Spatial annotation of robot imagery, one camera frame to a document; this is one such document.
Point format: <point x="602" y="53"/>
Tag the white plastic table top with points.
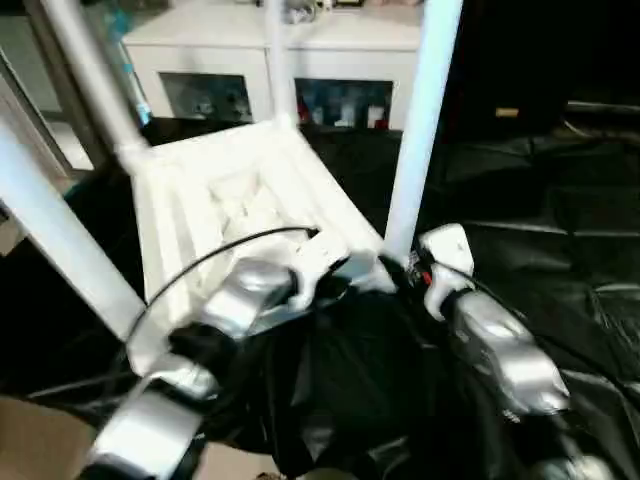
<point x="230" y="200"/>

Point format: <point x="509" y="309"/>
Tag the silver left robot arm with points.
<point x="200" y="340"/>

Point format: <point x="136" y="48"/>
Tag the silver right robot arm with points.
<point x="510" y="350"/>

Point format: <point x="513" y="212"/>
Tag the black plastic mat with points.
<point x="560" y="260"/>

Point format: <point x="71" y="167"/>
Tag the small yellow tag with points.
<point x="507" y="112"/>

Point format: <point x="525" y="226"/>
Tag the white sideboard cabinet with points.
<point x="250" y="45"/>

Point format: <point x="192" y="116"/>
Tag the beige curtain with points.
<point x="60" y="80"/>

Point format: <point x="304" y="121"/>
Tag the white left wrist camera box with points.
<point x="315" y="265"/>

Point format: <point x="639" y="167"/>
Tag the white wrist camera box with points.
<point x="445" y="260"/>
<point x="315" y="265"/>

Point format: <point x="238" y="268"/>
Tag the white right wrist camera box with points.
<point x="445" y="260"/>

